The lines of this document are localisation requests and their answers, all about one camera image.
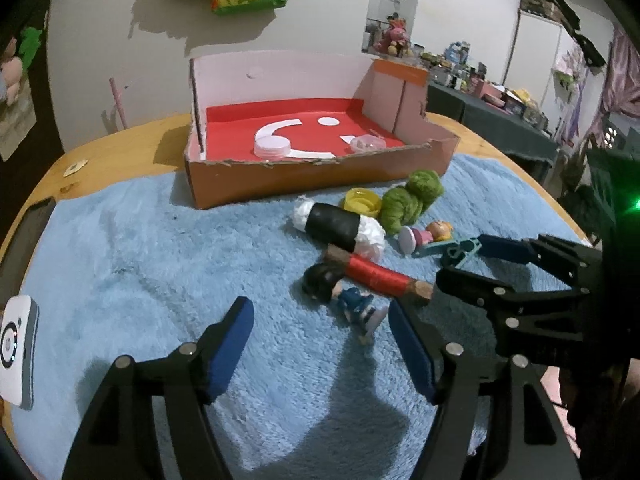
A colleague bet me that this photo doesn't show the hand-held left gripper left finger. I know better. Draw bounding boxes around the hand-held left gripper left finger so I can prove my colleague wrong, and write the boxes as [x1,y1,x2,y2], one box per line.
[62,296,256,480]

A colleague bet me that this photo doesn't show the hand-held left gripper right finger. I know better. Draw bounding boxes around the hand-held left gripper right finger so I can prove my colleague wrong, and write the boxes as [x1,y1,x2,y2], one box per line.
[387,299,583,480]

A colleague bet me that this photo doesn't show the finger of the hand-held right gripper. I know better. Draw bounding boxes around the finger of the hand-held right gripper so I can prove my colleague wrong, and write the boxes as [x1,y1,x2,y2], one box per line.
[477,234,601,286]
[435,266,593,346]

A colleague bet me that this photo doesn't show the teal clothespin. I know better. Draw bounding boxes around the teal clothespin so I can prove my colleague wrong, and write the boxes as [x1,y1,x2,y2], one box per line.
[412,237,483,268]

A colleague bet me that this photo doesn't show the pink doll figure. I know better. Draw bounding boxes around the pink doll figure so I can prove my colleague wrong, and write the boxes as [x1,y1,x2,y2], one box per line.
[398,220,453,256]

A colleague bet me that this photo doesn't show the red thread spool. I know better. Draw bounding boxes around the red thread spool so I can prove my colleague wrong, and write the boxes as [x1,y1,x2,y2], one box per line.
[324,245,433,306]

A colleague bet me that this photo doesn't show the green yarn pompoms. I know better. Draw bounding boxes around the green yarn pompoms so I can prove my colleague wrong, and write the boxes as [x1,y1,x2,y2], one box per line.
[377,170,445,233]

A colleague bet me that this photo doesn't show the black-haired doll figure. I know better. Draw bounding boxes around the black-haired doll figure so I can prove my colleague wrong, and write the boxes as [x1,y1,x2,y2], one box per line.
[302,262,390,345]

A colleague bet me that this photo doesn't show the black roll with white foam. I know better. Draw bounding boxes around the black roll with white foam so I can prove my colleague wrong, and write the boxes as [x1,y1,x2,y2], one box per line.
[292,197,387,261]

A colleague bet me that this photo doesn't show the torn cardboard box red bottom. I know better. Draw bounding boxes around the torn cardboard box red bottom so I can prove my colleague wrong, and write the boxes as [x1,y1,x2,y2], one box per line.
[184,50,461,210]

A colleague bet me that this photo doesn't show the blue fluffy blanket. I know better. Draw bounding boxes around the blue fluffy blanket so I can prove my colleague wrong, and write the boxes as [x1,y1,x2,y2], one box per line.
[10,152,591,480]

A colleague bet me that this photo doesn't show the dark-cloth side table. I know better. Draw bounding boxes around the dark-cloth side table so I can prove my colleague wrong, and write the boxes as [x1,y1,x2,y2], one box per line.
[427,82,561,171]

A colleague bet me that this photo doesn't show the yellow bottle cap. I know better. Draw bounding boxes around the yellow bottle cap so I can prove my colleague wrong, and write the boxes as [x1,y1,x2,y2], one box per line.
[342,187,383,216]

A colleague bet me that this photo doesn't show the cluttered side table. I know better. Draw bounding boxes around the cluttered side table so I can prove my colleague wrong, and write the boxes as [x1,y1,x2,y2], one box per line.
[415,40,551,123]

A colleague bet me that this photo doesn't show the small clear plastic container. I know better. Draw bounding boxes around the small clear plastic container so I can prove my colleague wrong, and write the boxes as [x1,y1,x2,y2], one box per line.
[350,135,387,155]

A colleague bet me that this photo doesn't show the white round lid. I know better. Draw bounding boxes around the white round lid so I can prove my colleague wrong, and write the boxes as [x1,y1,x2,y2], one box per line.
[255,135,292,160]

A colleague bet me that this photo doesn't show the white wardrobe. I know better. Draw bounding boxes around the white wardrobe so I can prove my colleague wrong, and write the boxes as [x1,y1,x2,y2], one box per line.
[502,0,581,106]

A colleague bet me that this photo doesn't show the pink curtain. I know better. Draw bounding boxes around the pink curtain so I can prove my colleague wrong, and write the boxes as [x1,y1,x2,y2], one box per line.
[597,27,640,121]

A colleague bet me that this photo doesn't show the white round-button device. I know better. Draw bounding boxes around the white round-button device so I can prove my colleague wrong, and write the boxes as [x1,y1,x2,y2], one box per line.
[0,295,40,408]

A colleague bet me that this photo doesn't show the black flat device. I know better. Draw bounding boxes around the black flat device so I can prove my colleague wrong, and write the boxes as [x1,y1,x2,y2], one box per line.
[0,197,56,266]

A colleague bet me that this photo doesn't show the pink plush toy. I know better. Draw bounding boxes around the pink plush toy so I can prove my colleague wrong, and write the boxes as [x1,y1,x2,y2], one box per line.
[382,17,413,56]

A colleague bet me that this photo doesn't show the pink stick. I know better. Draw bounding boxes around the pink stick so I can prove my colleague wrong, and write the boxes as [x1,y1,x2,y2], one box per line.
[109,77,128,131]

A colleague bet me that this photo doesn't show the plush toy with green top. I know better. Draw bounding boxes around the plush toy with green top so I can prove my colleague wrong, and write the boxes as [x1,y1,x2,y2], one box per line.
[0,27,43,106]

